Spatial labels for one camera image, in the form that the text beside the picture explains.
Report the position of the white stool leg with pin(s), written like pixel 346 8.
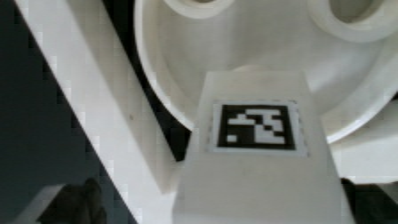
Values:
pixel 258 177

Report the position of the white round stool seat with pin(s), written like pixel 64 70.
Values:
pixel 325 37

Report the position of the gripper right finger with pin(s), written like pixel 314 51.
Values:
pixel 371 201

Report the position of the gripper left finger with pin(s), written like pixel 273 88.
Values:
pixel 66 204

